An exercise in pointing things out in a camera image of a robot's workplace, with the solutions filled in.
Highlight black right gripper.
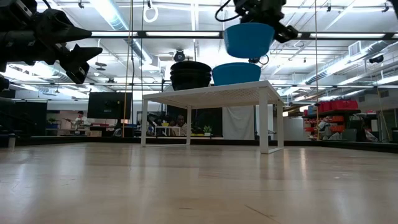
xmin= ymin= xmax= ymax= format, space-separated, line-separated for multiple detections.
xmin=233 ymin=0 xmax=299 ymax=44

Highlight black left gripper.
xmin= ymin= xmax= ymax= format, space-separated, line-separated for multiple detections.
xmin=12 ymin=8 xmax=103 ymax=85

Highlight blue mini bowl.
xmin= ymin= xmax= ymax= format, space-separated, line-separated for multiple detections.
xmin=211 ymin=62 xmax=262 ymax=86
xmin=223 ymin=22 xmax=276 ymax=59

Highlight black overhead light bar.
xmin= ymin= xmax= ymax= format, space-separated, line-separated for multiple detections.
xmin=88 ymin=30 xmax=398 ymax=40

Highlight person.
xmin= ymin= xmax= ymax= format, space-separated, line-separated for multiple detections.
xmin=70 ymin=110 xmax=94 ymax=131
xmin=169 ymin=114 xmax=189 ymax=137

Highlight white perforated metal rack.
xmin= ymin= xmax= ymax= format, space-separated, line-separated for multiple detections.
xmin=141 ymin=80 xmax=284 ymax=155

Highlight black round hanging device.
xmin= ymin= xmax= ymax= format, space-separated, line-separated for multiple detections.
xmin=173 ymin=49 xmax=187 ymax=63

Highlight white hanging cloth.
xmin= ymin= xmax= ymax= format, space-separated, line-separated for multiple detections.
xmin=222 ymin=105 xmax=256 ymax=140

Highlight metal storage shelf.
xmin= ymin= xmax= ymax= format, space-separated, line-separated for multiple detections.
xmin=303 ymin=98 xmax=363 ymax=141

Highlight silver ceiling duct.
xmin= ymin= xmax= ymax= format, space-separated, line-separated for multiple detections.
xmin=306 ymin=40 xmax=398 ymax=85
xmin=90 ymin=0 xmax=161 ymax=68

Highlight black wall screen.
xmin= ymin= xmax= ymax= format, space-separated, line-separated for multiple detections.
xmin=87 ymin=91 xmax=133 ymax=120

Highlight thin hanging rope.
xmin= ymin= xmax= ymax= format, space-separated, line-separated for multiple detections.
xmin=313 ymin=0 xmax=320 ymax=139

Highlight white hanging ring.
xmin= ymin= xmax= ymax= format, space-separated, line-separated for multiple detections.
xmin=143 ymin=5 xmax=159 ymax=24

